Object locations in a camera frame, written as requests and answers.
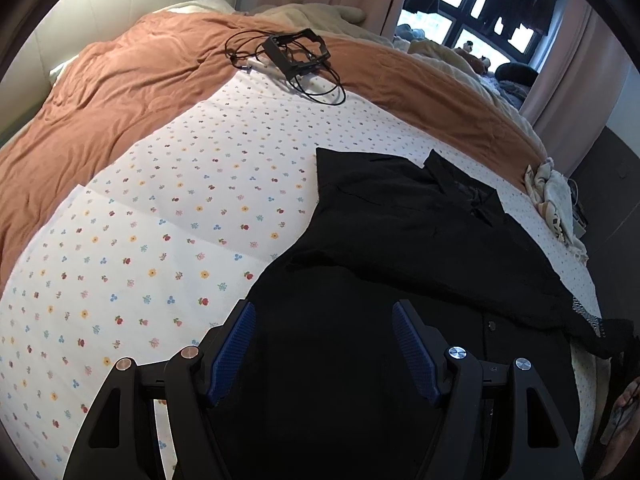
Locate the person's foot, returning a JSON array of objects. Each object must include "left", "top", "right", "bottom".
[{"left": 597, "top": 377, "right": 640, "bottom": 461}]

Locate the dark round cushion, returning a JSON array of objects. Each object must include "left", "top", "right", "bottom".
[{"left": 495, "top": 62, "right": 540, "bottom": 86}]

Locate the brown plush toy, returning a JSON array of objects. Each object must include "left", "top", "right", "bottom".
[{"left": 452, "top": 40, "right": 493, "bottom": 73}]

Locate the white pillow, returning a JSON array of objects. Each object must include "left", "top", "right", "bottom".
[{"left": 165, "top": 0, "right": 236, "bottom": 15}]

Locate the thin black cable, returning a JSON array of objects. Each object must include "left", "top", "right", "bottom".
[{"left": 225, "top": 30, "right": 347, "bottom": 107}]

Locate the white padded headboard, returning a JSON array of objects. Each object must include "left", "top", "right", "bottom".
[{"left": 37, "top": 0, "right": 261, "bottom": 86}]

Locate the orange-brown blanket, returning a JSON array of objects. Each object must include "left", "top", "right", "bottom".
[{"left": 0, "top": 10, "right": 548, "bottom": 291}]

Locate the black shirt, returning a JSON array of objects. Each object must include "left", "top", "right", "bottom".
[{"left": 205, "top": 147, "right": 636, "bottom": 480}]

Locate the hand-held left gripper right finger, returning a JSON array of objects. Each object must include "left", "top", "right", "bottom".
[{"left": 391, "top": 300, "right": 586, "bottom": 480}]

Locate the white floral bed sheet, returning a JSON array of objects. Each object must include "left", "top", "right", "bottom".
[{"left": 0, "top": 72, "right": 603, "bottom": 480}]

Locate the beige plush toy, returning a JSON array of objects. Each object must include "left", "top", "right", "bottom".
[{"left": 245, "top": 0, "right": 368, "bottom": 26}]

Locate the dark cabinet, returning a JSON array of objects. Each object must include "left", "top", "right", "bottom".
[{"left": 570, "top": 125, "right": 640, "bottom": 321}]

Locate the crumpled cream floral cloth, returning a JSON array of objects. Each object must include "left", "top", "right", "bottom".
[{"left": 522, "top": 157, "right": 591, "bottom": 263}]

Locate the black frame device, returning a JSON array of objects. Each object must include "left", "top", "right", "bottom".
[{"left": 260, "top": 29, "right": 333, "bottom": 81}]

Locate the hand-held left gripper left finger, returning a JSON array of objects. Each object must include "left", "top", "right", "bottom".
[{"left": 62, "top": 299, "right": 258, "bottom": 480}]

